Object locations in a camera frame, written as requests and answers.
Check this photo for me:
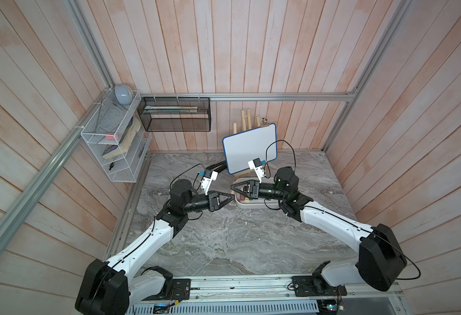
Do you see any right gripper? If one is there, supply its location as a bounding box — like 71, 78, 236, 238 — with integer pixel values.
233, 182, 289, 204

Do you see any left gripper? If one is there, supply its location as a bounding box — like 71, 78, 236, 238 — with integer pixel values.
182, 190, 234, 213

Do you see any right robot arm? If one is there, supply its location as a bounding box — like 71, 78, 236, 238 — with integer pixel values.
231, 167, 407, 295

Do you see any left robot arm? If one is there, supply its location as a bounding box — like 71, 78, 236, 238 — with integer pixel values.
75, 179, 234, 314

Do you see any black stapler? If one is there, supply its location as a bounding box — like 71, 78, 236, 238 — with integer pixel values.
208, 160, 227, 173

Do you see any blue framed whiteboard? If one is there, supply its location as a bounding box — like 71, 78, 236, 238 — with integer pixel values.
222, 123, 278, 175

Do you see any wooden block on shelf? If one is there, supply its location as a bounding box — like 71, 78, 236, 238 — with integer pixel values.
102, 117, 142, 160

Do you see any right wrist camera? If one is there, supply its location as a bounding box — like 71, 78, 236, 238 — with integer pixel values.
248, 157, 265, 183

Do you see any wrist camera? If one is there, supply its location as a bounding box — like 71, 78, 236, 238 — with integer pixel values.
248, 157, 265, 183
200, 169, 218, 195

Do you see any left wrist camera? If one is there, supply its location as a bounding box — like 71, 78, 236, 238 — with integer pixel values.
200, 169, 218, 195

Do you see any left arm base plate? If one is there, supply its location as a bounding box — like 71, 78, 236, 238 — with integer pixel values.
144, 278, 191, 301

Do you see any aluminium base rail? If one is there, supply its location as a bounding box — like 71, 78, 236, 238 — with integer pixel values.
138, 274, 402, 304

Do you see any black mesh wall basket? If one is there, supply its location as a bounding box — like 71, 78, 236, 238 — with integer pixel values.
137, 97, 212, 133

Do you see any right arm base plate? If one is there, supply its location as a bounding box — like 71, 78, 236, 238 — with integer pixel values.
287, 276, 347, 297

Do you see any white wire wall shelf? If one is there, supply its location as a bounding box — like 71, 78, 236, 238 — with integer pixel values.
81, 89, 152, 183

